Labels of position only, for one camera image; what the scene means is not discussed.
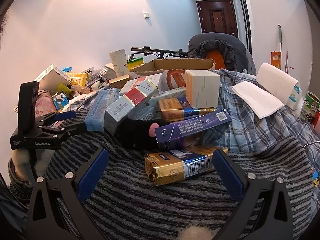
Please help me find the pale teal white box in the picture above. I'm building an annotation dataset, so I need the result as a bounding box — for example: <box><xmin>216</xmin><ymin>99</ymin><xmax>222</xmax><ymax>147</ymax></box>
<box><xmin>149</xmin><ymin>86</ymin><xmax>187</xmax><ymax>108</ymax></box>

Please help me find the pink cartoon pouch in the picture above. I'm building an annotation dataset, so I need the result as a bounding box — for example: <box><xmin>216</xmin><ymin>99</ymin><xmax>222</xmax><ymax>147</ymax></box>
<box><xmin>34</xmin><ymin>91</ymin><xmax>58</xmax><ymax>122</ymax></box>

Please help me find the bicycle handlebar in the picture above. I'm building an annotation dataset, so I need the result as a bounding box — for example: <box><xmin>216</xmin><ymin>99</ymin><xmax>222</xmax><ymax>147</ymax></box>
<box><xmin>131</xmin><ymin>46</ymin><xmax>190</xmax><ymax>60</ymax></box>

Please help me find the pile of small toiletry packets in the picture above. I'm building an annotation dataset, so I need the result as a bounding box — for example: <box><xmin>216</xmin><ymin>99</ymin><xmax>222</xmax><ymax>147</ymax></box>
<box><xmin>56</xmin><ymin>66</ymin><xmax>112</xmax><ymax>100</ymax></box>

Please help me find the grey blue box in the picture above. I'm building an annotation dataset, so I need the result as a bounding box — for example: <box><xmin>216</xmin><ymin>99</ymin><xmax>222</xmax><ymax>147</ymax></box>
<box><xmin>104</xmin><ymin>96</ymin><xmax>137</xmax><ymax>137</ymax></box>

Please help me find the yellow packet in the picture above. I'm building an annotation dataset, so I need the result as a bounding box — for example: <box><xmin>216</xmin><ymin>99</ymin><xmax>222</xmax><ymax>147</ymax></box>
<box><xmin>67</xmin><ymin>72</ymin><xmax>88</xmax><ymax>85</ymax></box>

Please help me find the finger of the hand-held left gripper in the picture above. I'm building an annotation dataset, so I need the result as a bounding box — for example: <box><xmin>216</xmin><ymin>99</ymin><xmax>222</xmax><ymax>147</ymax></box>
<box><xmin>41</xmin><ymin>124</ymin><xmax>88</xmax><ymax>140</ymax></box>
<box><xmin>39</xmin><ymin>110</ymin><xmax>77</xmax><ymax>128</ymax></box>

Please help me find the brown door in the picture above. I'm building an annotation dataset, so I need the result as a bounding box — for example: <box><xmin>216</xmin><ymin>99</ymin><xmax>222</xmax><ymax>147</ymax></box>
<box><xmin>196</xmin><ymin>0</ymin><xmax>239</xmax><ymax>40</ymax></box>

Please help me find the person's left hand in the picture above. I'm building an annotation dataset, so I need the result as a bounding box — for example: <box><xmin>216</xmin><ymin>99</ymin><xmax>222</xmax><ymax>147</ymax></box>
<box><xmin>10</xmin><ymin>149</ymin><xmax>54</xmax><ymax>183</ymax></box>

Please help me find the small blue cartoon packet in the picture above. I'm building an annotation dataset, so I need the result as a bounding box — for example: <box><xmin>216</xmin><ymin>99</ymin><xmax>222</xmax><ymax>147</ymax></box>
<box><xmin>52</xmin><ymin>92</ymin><xmax>69</xmax><ymax>110</ymax></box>

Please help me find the person's left forearm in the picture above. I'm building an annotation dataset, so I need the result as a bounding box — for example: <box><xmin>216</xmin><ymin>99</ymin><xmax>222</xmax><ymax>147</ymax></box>
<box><xmin>7</xmin><ymin>159</ymin><xmax>34</xmax><ymax>200</ymax></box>

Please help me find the light blue box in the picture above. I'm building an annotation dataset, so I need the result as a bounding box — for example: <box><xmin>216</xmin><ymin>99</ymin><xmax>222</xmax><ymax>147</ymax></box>
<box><xmin>84</xmin><ymin>88</ymin><xmax>120</xmax><ymax>132</ymax></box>

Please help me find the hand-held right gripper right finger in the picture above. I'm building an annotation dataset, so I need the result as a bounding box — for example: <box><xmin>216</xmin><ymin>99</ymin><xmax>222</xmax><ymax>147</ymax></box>
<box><xmin>212</xmin><ymin>148</ymin><xmax>294</xmax><ymax>240</ymax></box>

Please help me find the orange white cube box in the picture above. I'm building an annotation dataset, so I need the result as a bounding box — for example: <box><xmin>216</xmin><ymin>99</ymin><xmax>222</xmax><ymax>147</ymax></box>
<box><xmin>185</xmin><ymin>69</ymin><xmax>221</xmax><ymax>108</ymax></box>

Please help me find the green rimmed yellow tub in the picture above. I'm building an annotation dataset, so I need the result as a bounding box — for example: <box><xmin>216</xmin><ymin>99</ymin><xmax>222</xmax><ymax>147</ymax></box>
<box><xmin>127</xmin><ymin>57</ymin><xmax>145</xmax><ymax>71</ymax></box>

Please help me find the black framed sliding door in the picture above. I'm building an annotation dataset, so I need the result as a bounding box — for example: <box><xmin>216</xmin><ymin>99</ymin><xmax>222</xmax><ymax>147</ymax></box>
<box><xmin>234</xmin><ymin>0</ymin><xmax>252</xmax><ymax>52</ymax></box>

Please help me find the small gold box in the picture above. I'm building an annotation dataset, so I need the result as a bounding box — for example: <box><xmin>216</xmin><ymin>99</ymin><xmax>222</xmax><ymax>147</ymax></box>
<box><xmin>109</xmin><ymin>74</ymin><xmax>131</xmax><ymax>88</ymax></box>

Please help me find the dark blue carton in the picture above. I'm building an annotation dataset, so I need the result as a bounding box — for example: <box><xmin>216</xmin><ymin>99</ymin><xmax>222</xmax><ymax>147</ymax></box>
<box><xmin>154</xmin><ymin>109</ymin><xmax>232</xmax><ymax>152</ymax></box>

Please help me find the grey striped fleece garment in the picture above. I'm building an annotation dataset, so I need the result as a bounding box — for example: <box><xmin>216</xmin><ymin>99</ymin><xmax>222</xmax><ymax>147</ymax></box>
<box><xmin>7</xmin><ymin>104</ymin><xmax>315</xmax><ymax>240</ymax></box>

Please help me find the gold foil carton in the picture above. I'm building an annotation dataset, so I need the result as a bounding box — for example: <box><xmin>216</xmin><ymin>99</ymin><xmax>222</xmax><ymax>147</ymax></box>
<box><xmin>144</xmin><ymin>146</ymin><xmax>229</xmax><ymax>186</ymax></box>

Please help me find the brown cardboard box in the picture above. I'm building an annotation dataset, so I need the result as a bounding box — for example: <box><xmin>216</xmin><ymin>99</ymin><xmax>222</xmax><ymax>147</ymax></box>
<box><xmin>130</xmin><ymin>58</ymin><xmax>216</xmax><ymax>78</ymax></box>

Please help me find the person's right hand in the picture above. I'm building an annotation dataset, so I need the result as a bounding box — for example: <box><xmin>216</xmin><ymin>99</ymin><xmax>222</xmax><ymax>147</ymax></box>
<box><xmin>179</xmin><ymin>225</ymin><xmax>214</xmax><ymax>240</ymax></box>

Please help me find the green tin can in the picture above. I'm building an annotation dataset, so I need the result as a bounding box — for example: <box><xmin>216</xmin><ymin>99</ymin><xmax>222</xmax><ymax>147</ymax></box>
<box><xmin>299</xmin><ymin>91</ymin><xmax>320</xmax><ymax>126</ymax></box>

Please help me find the orange chair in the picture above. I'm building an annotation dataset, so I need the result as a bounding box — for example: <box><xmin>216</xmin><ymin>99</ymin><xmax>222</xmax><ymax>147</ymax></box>
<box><xmin>205</xmin><ymin>48</ymin><xmax>227</xmax><ymax>70</ymax></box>

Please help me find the white box black label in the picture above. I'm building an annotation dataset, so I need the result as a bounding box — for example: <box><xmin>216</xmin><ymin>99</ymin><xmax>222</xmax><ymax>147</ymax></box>
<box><xmin>34</xmin><ymin>64</ymin><xmax>72</xmax><ymax>93</ymax></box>

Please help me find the red white box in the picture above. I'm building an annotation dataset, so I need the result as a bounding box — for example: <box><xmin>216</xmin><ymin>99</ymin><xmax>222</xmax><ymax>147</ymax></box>
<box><xmin>124</xmin><ymin>79</ymin><xmax>158</xmax><ymax>108</ymax></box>

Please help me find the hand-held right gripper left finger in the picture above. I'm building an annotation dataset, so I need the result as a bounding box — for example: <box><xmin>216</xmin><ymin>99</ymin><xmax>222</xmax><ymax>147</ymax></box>
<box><xmin>26</xmin><ymin>147</ymin><xmax>110</xmax><ymax>240</ymax></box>

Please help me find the white floral tall box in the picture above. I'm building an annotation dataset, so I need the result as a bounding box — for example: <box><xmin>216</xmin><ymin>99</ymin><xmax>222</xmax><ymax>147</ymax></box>
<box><xmin>109</xmin><ymin>49</ymin><xmax>130</xmax><ymax>78</ymax></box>

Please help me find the dark grey jacket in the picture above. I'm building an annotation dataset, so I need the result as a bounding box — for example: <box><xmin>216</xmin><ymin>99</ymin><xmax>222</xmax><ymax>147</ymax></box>
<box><xmin>187</xmin><ymin>33</ymin><xmax>257</xmax><ymax>76</ymax></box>

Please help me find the blue plaid shirt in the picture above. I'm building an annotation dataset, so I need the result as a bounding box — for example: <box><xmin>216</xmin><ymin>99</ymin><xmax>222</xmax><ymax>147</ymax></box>
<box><xmin>61</xmin><ymin>69</ymin><xmax>320</xmax><ymax>220</ymax></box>

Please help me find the gold blue carton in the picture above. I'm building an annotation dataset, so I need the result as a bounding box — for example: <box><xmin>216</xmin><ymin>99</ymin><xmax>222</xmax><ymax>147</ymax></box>
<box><xmin>158</xmin><ymin>97</ymin><xmax>217</xmax><ymax>122</ymax></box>

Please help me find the white paper towel roll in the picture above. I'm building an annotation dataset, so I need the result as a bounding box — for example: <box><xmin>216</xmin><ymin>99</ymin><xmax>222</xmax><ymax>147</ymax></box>
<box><xmin>231</xmin><ymin>62</ymin><xmax>303</xmax><ymax>120</ymax></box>

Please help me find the pink white box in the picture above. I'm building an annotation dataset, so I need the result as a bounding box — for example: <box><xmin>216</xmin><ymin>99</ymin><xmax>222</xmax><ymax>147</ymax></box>
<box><xmin>119</xmin><ymin>77</ymin><xmax>148</xmax><ymax>96</ymax></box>

